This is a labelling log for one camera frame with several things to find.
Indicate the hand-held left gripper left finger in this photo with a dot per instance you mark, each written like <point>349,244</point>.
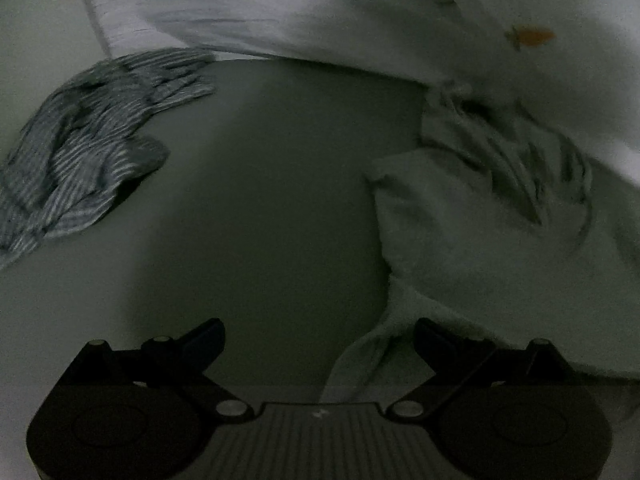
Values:
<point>205,345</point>

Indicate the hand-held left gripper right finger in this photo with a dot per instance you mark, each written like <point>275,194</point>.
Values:
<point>435,345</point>

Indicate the grey zip hoodie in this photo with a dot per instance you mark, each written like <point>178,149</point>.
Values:
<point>475,240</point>

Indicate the blue checked shirt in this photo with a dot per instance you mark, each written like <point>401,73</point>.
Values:
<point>85,160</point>

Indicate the carrot printed bed sheet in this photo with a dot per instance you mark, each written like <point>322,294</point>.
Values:
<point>300,10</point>

